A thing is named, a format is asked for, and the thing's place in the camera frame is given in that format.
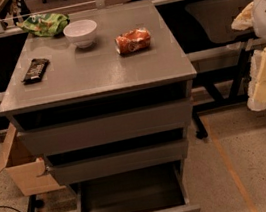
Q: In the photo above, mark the dark chocolate bar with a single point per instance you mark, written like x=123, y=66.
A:
x=36, y=70

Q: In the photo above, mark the grey bottom drawer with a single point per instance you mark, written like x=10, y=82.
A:
x=151, y=189

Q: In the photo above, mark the crushed orange soda can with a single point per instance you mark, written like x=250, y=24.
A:
x=133, y=41

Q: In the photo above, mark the grey middle drawer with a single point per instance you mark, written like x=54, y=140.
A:
x=119, y=162

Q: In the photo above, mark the grey drawer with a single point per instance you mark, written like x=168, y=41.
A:
x=151, y=189
x=119, y=162
x=106, y=129

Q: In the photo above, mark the black frame side table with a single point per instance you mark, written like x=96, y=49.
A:
x=223, y=85

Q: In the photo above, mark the green chip bag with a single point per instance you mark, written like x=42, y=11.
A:
x=45, y=25

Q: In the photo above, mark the cardboard box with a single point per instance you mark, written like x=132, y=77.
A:
x=27, y=172

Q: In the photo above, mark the grey drawer cabinet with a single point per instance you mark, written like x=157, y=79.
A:
x=79, y=84

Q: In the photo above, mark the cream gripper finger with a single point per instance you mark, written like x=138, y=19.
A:
x=256, y=96

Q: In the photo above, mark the grey top drawer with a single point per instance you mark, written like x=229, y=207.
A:
x=106, y=129

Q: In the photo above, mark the white bowl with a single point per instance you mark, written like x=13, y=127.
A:
x=81, y=33

